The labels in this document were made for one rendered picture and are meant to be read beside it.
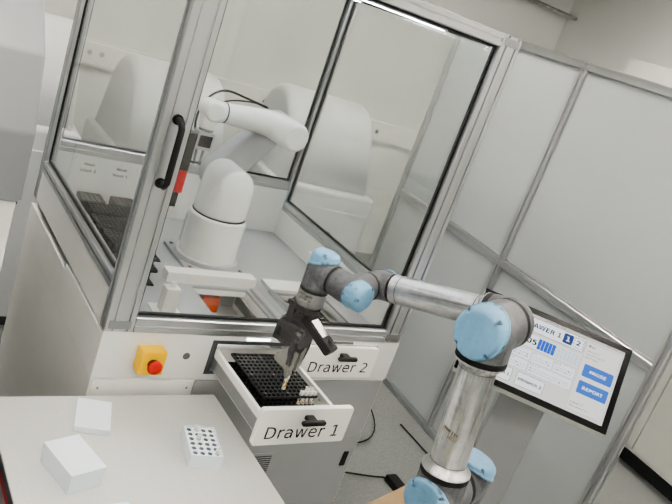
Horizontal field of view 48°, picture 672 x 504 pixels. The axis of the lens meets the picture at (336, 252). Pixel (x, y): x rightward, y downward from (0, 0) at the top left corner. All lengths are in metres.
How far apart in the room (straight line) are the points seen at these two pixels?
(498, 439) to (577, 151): 1.50
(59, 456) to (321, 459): 1.14
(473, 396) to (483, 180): 2.47
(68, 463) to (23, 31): 0.91
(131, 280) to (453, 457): 0.91
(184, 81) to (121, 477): 0.93
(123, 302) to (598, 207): 2.20
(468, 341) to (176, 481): 0.78
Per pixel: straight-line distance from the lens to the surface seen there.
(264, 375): 2.15
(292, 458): 2.62
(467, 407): 1.69
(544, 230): 3.68
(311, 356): 2.36
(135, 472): 1.90
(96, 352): 2.09
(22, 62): 1.53
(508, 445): 2.74
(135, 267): 1.98
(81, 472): 1.78
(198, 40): 1.83
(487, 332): 1.60
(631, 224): 3.38
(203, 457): 1.95
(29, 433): 1.95
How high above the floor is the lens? 1.90
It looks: 17 degrees down
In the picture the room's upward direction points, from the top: 20 degrees clockwise
